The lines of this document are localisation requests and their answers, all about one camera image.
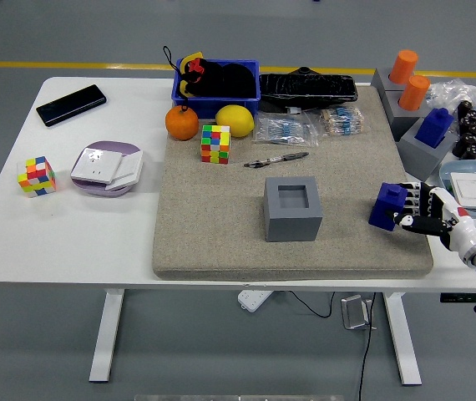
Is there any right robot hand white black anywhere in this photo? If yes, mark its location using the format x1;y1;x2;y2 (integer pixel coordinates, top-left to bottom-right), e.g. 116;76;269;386
392;181;476;254

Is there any blue seal stamp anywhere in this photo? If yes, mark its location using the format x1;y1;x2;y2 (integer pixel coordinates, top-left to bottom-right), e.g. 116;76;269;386
368;181;409;231
414;107;455;150

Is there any grey seal holder block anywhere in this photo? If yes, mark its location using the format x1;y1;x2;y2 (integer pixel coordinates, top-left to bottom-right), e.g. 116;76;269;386
371;66;410;96
397;118;458;181
262;175;324;243
382;89;433;142

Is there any orange cylinder seal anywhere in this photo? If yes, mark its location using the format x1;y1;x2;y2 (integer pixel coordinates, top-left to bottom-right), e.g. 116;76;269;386
389;49;419;84
398;74;431;112

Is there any light blue plate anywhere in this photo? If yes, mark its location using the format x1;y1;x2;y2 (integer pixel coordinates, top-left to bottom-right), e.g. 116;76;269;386
438;160;476;219

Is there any black table control panel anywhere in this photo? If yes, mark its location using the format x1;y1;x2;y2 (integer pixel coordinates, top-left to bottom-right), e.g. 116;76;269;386
439;292;476;303

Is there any dark brown knobs bunch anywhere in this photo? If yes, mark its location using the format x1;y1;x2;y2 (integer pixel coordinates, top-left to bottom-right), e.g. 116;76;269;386
452;99;476;160

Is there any crumpled clear plastic bag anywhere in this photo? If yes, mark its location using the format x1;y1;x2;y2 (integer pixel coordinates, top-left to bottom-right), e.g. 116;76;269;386
428;78;476;168

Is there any white table leg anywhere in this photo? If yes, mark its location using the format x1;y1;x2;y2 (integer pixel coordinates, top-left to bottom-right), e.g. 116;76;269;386
89;288;126;383
383;292;423;386

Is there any small clear bag of resistors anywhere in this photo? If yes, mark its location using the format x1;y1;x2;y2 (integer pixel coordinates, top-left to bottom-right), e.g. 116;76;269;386
316;104;367;138

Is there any black silver pen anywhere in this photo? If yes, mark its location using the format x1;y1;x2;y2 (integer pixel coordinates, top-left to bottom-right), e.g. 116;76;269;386
243;151;310;169

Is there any large clear bag of resistors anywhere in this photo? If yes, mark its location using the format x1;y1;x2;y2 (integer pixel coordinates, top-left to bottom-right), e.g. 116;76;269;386
252;111;320;148

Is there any black wrapped long bar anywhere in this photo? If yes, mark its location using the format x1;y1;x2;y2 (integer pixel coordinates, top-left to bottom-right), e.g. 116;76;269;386
259;66;359;113

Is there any white power strip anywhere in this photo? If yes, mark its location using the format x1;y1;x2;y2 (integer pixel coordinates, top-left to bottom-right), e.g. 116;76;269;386
237;289;273;312

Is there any grey-brown mat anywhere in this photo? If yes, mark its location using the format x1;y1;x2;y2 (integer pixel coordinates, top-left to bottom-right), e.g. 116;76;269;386
152;85;435;281

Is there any yellow lemon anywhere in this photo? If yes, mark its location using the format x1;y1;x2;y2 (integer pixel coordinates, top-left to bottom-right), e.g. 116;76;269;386
215;104;256;139

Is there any scrambled rubik's cube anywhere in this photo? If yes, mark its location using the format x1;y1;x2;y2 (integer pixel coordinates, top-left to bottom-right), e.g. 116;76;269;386
16;155;58;199
200;124;232;165

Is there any blue plastic bin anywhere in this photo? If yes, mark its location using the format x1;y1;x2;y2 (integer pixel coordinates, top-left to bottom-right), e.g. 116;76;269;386
171;58;261;120

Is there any black pouch with red clip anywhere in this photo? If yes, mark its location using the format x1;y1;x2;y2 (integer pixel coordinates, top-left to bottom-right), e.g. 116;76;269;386
183;59;256;99

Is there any orange fruit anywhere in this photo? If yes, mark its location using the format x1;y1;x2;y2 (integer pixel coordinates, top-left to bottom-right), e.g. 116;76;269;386
165;104;200;141

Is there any purple plate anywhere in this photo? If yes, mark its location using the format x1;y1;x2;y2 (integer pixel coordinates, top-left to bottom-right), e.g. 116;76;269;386
69;140;144;198

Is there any black smartphone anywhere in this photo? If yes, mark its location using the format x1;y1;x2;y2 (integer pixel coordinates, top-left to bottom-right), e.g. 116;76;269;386
36;84;108;128

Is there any white switch panel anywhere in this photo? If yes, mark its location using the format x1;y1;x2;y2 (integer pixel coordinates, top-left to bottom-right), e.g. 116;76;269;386
104;150;144;192
449;171;476;211

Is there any metal bracket stand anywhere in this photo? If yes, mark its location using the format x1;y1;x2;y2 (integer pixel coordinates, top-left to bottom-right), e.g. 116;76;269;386
341;294;375;331

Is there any black power cable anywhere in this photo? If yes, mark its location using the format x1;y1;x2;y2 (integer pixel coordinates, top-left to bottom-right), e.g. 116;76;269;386
290;291;379;401

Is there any black lanyard cord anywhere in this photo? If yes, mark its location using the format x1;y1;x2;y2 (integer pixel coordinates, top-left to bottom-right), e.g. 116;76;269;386
162;45;190;112

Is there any white wall socket panel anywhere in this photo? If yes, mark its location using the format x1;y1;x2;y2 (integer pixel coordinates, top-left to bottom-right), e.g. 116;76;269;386
70;147;124;185

